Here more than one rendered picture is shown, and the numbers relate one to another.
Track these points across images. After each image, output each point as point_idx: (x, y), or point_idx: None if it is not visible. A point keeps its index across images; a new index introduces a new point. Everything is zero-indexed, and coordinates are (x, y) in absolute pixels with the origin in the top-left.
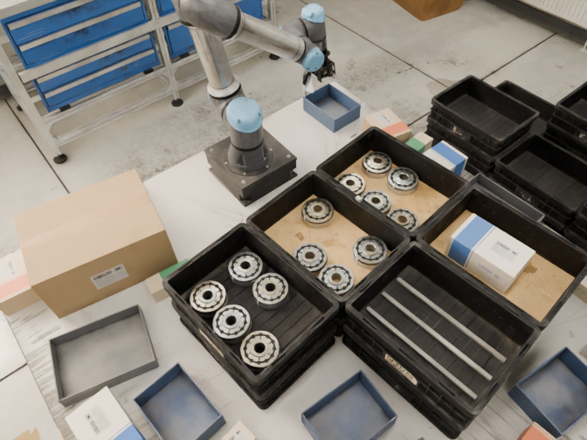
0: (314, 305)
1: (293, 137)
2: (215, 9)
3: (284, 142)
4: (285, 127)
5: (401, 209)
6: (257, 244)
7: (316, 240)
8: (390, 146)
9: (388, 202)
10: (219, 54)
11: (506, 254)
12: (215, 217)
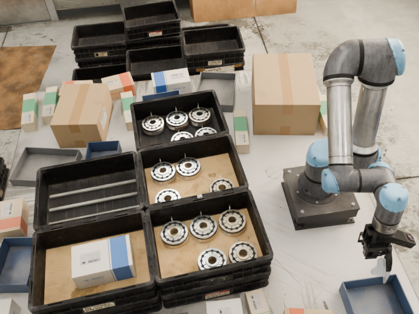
0: None
1: (348, 251)
2: (331, 56)
3: (344, 241)
4: None
5: (183, 238)
6: None
7: (202, 182)
8: None
9: (195, 233)
10: (357, 113)
11: (87, 256)
12: (281, 163)
